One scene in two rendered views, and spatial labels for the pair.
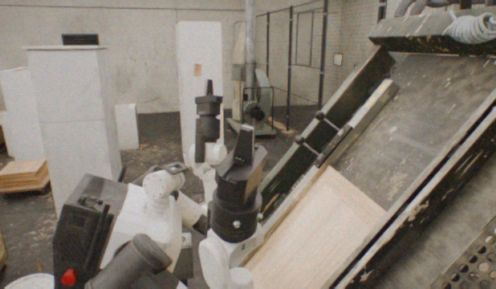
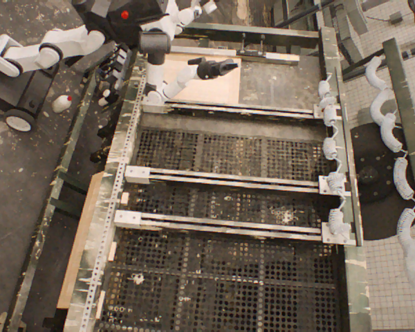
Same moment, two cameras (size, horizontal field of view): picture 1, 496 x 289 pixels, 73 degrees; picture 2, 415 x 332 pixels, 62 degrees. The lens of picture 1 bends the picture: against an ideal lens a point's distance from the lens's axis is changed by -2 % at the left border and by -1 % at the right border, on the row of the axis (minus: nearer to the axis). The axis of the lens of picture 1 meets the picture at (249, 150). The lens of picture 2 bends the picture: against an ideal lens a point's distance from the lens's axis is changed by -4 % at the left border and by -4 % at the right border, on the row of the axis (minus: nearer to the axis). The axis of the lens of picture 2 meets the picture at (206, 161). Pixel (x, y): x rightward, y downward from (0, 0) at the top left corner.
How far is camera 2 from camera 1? 120 cm
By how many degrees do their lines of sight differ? 40
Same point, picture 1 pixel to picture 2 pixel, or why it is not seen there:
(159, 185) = (187, 19)
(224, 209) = (208, 70)
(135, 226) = (166, 25)
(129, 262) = (161, 45)
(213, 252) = (191, 73)
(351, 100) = (281, 41)
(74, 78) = not seen: outside the picture
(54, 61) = not seen: outside the picture
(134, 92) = not seen: outside the picture
